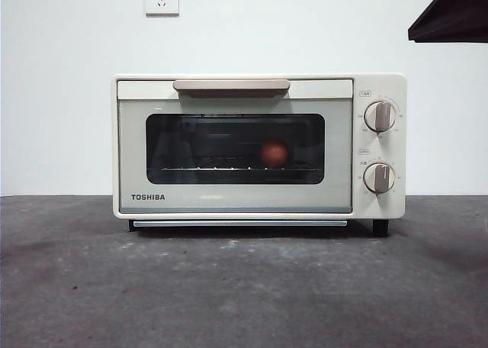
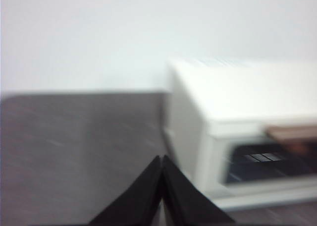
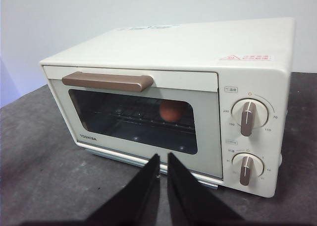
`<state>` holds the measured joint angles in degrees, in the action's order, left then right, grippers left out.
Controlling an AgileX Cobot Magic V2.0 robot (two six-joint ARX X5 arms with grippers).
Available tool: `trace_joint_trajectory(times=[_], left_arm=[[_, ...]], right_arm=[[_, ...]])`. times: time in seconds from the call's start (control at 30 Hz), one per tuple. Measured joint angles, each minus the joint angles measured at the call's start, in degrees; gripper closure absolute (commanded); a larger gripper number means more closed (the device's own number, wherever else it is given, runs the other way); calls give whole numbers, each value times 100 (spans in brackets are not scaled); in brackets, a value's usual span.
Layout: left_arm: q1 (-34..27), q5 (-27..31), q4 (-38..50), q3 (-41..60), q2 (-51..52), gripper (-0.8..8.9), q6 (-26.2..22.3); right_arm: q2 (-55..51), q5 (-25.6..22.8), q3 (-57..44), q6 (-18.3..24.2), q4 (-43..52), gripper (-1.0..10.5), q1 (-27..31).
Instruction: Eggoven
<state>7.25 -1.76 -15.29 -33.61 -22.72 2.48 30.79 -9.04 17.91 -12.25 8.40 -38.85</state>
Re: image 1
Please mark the cream timer knob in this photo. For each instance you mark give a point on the cream timer knob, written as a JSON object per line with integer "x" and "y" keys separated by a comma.
{"x": 379, "y": 177}

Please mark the silver oven crumb tray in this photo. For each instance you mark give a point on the silver oven crumb tray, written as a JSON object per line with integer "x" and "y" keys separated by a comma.
{"x": 240, "y": 223}

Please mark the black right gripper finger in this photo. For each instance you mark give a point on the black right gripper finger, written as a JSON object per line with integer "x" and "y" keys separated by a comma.
{"x": 461, "y": 16}

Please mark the cream temperature knob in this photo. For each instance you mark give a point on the cream temperature knob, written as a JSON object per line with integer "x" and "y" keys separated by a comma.
{"x": 379, "y": 116}

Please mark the cream Toshiba toaster oven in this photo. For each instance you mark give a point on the cream Toshiba toaster oven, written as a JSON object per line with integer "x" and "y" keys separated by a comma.
{"x": 381, "y": 149}

